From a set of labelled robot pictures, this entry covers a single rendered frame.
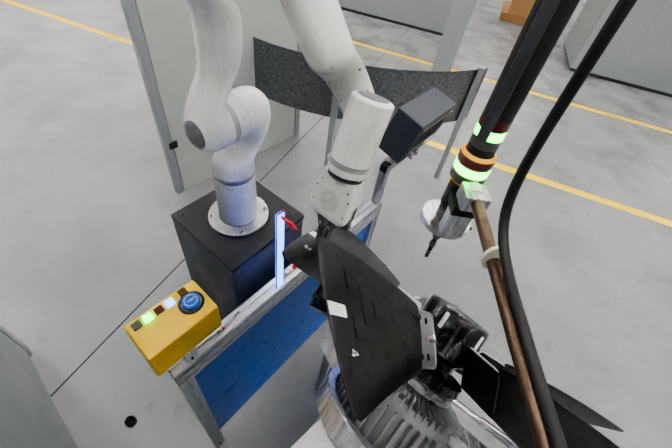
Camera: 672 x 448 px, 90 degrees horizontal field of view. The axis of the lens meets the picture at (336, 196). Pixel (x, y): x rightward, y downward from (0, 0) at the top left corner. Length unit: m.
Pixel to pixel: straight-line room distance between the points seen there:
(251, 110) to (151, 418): 1.46
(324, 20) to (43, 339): 2.03
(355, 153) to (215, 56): 0.36
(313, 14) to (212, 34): 0.26
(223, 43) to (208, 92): 0.11
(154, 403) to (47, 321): 0.73
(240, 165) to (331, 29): 0.49
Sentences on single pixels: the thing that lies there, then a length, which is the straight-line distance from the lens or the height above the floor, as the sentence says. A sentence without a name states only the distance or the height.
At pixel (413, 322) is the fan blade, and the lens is 0.58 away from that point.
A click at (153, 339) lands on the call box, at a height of 1.07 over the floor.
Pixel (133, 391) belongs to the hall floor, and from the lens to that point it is 1.99.
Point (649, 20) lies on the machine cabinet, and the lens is 6.66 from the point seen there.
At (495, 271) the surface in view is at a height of 1.54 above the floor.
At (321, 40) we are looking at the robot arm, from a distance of 0.60.
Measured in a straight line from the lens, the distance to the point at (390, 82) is 2.32.
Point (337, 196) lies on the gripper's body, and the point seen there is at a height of 1.33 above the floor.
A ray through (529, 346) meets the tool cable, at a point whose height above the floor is 1.56.
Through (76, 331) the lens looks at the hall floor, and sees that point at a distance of 2.22.
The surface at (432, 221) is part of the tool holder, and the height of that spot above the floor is 1.46.
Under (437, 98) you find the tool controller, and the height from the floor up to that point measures 1.24.
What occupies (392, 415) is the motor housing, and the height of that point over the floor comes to 1.18.
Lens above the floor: 1.79
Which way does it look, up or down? 43 degrees down
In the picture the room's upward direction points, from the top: 10 degrees clockwise
